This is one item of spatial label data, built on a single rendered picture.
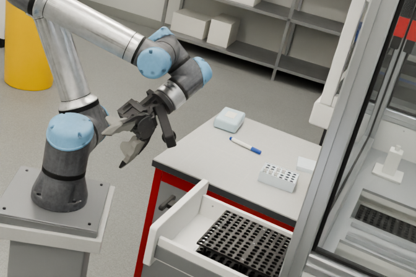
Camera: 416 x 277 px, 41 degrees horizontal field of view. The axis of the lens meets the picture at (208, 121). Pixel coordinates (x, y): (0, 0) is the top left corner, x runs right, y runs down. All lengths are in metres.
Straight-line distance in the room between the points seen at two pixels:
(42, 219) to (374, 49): 0.96
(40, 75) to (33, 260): 2.67
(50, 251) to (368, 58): 1.02
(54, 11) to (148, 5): 4.85
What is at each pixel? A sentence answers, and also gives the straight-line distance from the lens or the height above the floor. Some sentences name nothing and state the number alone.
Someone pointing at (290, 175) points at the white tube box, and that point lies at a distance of 1.96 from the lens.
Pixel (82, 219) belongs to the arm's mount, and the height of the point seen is 0.78.
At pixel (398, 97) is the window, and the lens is 0.94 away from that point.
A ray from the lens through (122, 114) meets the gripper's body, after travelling 1.46.
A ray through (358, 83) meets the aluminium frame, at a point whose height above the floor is 1.42.
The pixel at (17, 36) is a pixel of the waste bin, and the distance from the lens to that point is 4.08.
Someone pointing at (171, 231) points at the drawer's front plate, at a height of 0.87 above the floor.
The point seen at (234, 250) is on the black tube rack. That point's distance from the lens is 1.38.
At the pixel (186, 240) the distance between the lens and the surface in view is 1.44.
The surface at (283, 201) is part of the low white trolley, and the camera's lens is 1.86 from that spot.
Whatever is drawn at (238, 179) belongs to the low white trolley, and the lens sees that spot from 1.91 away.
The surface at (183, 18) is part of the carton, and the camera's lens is 5.71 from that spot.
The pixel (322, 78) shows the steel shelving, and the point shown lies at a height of 0.15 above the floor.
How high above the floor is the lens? 1.67
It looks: 23 degrees down
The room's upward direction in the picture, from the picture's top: 13 degrees clockwise
